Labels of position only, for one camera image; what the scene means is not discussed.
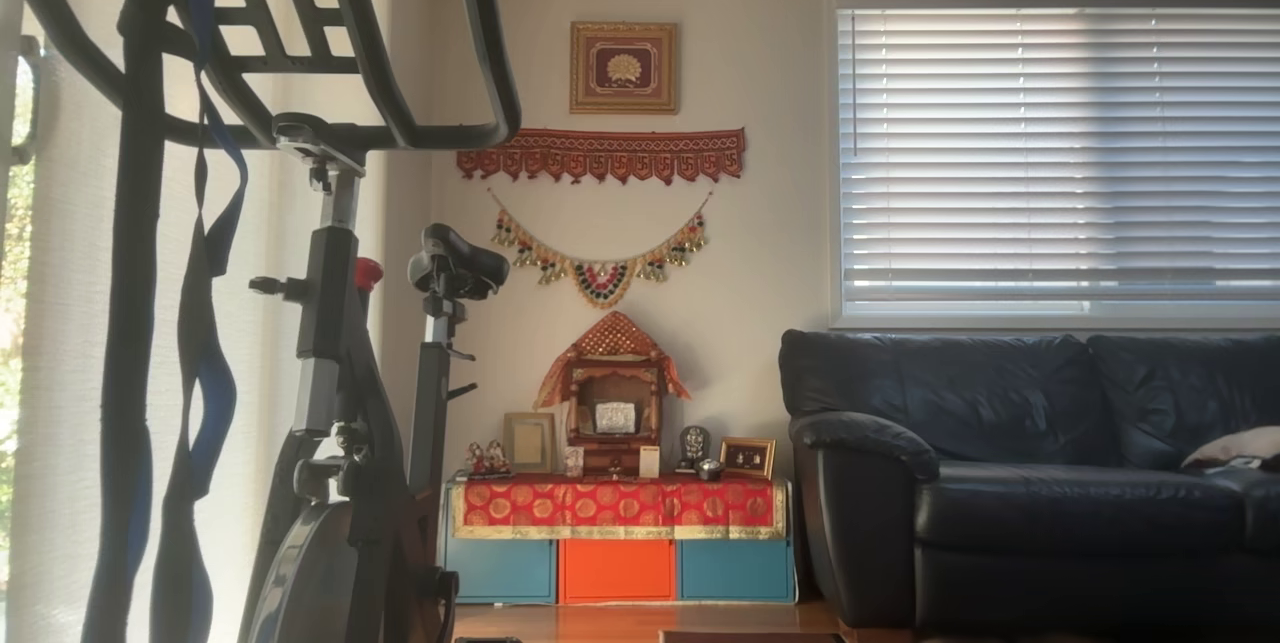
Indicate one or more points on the wooden shrine with red canopy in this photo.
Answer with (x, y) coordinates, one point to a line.
(612, 393)

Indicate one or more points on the dark idol statue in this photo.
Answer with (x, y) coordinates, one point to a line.
(693, 445)

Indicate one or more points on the small white card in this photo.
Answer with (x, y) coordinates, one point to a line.
(649, 462)

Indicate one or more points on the small glass ornament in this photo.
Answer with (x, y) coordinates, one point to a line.
(573, 463)

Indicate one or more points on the small black bowl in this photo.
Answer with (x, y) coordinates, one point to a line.
(710, 470)

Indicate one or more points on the red gold patterned cloth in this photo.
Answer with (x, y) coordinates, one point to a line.
(620, 505)

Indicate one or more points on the small colourful figurines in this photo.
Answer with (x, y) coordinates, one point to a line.
(488, 460)

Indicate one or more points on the blue and orange cabinet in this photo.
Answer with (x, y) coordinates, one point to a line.
(617, 571)

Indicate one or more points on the black exercise bike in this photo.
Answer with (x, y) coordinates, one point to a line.
(325, 323)

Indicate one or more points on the black leather sofa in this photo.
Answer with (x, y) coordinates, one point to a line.
(1000, 513)

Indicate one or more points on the white window blinds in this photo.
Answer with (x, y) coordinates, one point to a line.
(1050, 153)

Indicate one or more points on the sheer white curtain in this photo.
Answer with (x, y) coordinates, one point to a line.
(60, 373)

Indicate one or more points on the pale cushion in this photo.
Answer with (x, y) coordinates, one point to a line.
(1240, 445)

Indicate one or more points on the beaded wall garland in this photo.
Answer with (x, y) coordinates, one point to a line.
(600, 281)

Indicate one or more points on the red embroidered wall hanging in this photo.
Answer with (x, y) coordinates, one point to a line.
(600, 153)

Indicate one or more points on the pale standing picture frame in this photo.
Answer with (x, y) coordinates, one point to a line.
(528, 443)

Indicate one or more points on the small gold picture frame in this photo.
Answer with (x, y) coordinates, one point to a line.
(747, 458)

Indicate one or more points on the gold framed wall picture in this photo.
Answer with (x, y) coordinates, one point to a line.
(624, 68)

